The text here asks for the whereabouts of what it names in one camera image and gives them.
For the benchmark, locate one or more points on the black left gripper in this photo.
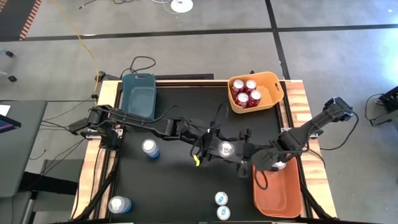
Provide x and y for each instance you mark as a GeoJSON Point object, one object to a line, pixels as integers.
{"type": "Point", "coordinates": [202, 143]}

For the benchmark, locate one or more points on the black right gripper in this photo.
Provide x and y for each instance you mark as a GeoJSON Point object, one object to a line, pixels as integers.
{"type": "Point", "coordinates": [264, 157]}

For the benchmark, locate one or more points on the white and blue soda can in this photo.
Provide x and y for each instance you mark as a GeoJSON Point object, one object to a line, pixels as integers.
{"type": "Point", "coordinates": [226, 149]}
{"type": "Point", "coordinates": [280, 165]}
{"type": "Point", "coordinates": [118, 204]}
{"type": "Point", "coordinates": [150, 148]}

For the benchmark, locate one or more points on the slim silver blue energy can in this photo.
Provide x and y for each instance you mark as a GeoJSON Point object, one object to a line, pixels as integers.
{"type": "Point", "coordinates": [223, 212]}
{"type": "Point", "coordinates": [221, 198]}

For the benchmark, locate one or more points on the orange plastic bin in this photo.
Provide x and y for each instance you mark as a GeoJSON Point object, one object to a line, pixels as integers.
{"type": "Point", "coordinates": [280, 196]}

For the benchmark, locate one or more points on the yellow plastic bin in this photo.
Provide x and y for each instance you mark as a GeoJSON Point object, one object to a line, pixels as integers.
{"type": "Point", "coordinates": [267, 99]}

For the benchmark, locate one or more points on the blue plastic bin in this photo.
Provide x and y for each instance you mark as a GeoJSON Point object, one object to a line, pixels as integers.
{"type": "Point", "coordinates": [138, 96]}

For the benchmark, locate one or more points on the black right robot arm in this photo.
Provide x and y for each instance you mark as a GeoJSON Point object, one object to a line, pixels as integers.
{"type": "Point", "coordinates": [311, 124]}

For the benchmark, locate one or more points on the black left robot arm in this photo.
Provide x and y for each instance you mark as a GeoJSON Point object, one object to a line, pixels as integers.
{"type": "Point", "coordinates": [161, 127]}

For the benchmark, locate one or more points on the silver mounting plate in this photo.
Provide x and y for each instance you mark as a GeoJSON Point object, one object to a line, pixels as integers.
{"type": "Point", "coordinates": [286, 132]}

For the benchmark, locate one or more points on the white round floor device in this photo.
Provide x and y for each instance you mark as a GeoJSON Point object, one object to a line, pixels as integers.
{"type": "Point", "coordinates": [182, 5]}

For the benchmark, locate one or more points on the black equipment stand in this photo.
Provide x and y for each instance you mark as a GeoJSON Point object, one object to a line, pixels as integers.
{"type": "Point", "coordinates": [390, 101]}

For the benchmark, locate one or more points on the grey cabinet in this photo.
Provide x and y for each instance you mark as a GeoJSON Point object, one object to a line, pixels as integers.
{"type": "Point", "coordinates": [62, 165]}

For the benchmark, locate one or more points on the grey desk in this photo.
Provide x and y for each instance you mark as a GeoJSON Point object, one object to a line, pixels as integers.
{"type": "Point", "coordinates": [21, 149]}

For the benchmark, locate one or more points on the dark laptop screen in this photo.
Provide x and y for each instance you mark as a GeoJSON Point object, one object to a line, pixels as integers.
{"type": "Point", "coordinates": [7, 124]}

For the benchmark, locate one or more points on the white paper sheet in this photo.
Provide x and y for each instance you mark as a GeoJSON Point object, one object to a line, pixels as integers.
{"type": "Point", "coordinates": [4, 109]}

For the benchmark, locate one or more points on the office chair base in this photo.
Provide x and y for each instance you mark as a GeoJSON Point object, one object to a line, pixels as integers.
{"type": "Point", "coordinates": [10, 53]}

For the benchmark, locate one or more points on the black mat with orange edge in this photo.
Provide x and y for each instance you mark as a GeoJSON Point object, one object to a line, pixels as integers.
{"type": "Point", "coordinates": [12, 18]}

